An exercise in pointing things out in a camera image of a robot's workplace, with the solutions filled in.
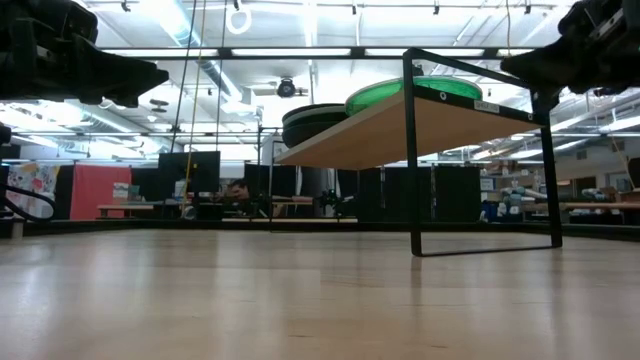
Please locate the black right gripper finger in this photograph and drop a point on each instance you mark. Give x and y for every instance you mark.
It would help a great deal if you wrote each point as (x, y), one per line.
(587, 22)
(555, 67)

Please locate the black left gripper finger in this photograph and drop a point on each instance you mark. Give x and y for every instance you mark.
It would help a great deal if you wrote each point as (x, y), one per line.
(130, 96)
(120, 72)

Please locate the green translucent plate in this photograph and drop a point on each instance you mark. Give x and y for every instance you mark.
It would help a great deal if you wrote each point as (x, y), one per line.
(380, 95)

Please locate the sage green plate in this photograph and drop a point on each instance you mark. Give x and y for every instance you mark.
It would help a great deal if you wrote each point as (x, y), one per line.
(312, 115)

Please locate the red partition panel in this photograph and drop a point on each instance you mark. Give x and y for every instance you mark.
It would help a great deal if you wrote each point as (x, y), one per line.
(100, 187)

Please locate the wooden top table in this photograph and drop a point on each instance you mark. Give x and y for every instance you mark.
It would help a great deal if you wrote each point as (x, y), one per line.
(125, 209)

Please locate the colourful poster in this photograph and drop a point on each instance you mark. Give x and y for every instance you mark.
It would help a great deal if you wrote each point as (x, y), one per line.
(30, 185)

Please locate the person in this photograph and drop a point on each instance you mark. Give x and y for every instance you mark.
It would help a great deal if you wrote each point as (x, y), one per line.
(239, 190)

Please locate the black room partition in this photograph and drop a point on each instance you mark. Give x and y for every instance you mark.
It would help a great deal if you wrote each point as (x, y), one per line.
(450, 195)

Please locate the black overhead camera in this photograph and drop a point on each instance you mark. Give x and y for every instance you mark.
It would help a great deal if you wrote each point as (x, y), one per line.
(286, 88)

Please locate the wooden shelf with black frame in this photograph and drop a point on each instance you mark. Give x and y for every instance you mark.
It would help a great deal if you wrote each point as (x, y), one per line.
(380, 135)

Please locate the black aluminium rig frame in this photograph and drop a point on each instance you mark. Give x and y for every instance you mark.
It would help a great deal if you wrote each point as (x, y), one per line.
(357, 52)

